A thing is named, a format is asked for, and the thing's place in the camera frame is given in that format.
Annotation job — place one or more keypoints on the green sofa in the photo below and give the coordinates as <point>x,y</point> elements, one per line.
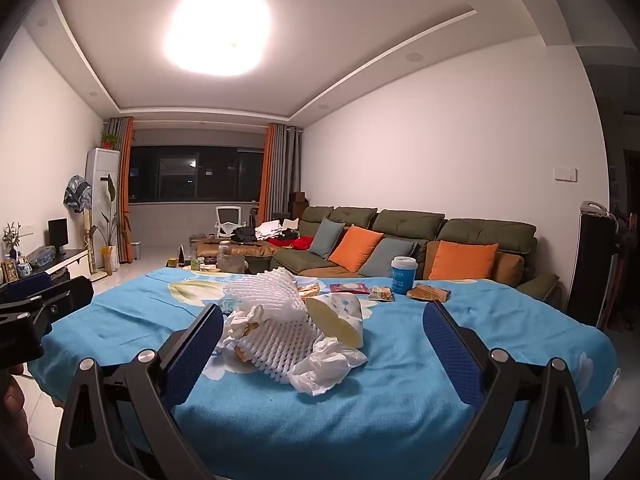
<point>480,235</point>

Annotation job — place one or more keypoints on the amber brown snack wrapper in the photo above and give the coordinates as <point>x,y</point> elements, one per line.
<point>429,292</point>

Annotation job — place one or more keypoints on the brown cabinet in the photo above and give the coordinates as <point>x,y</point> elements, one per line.
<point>299,205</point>

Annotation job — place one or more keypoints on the red cloth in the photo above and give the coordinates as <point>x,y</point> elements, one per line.
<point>302,244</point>

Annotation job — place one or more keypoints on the large glass jar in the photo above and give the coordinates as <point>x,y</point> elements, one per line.
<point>231,264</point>

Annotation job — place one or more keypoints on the round ceiling light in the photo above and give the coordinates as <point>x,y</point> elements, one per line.
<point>217,25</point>

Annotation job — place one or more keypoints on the white television cabinet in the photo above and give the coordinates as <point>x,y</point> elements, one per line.
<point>65,259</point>

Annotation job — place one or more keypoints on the person's left hand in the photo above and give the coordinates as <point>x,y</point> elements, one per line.
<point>11,405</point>

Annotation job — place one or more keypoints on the blue printed covered fan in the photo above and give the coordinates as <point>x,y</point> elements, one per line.
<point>77,194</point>

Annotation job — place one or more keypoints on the dark window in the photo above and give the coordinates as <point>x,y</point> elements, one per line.
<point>195,172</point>

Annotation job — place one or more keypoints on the crumpled white tissue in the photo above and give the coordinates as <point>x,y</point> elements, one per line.
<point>239,327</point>
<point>327,365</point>

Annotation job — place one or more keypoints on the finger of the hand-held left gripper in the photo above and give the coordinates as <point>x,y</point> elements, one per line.
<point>65,300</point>
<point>27,285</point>

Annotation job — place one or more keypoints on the cluttered coffee table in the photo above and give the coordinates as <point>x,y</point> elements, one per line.
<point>240,249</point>

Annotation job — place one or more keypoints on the red and white snack packet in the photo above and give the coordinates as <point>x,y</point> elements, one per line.
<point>350,288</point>

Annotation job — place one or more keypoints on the blue floral blanket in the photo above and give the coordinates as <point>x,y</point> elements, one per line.
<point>400,410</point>

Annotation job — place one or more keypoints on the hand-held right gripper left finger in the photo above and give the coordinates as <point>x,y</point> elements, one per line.
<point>192,355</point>

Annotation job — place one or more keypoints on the white office chair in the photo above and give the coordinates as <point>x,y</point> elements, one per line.
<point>229,219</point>

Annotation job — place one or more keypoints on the vase with flowers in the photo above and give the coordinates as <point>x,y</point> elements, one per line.
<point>11,242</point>

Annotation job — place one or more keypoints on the pile of white clothes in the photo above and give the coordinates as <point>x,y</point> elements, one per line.
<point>275,229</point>

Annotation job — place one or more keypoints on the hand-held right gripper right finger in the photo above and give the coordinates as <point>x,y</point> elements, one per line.
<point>452,355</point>

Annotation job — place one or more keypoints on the black clothes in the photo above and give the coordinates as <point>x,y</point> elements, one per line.
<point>244,234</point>

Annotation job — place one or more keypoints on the white foam fruit net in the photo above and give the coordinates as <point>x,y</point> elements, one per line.
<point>270,320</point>

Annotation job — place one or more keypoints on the black television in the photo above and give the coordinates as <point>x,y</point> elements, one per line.
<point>57,234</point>

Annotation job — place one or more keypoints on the white wall switch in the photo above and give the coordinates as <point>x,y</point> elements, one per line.
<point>565,173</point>

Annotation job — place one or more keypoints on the grey-blue cushion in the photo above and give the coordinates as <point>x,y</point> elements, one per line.
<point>387,257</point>
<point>326,239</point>

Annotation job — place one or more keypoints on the black upright board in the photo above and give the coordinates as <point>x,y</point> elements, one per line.
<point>590,270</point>

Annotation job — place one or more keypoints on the orange cushion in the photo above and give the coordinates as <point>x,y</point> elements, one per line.
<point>462,261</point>
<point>355,249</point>

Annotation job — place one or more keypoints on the tall green potted plant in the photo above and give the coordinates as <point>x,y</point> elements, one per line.
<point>109,220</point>

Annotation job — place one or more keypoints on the orange and grey curtain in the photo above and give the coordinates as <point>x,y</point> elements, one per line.
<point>277,175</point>
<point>122,190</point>

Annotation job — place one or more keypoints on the small potted plant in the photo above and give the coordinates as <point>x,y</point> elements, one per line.
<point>110,139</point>

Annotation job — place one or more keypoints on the small clear snack packet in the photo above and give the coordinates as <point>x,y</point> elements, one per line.
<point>382,294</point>

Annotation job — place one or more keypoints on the blue and white cup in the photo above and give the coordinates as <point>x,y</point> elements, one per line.
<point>403,277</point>

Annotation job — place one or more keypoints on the white standing air conditioner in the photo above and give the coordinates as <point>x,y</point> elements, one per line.
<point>100,170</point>

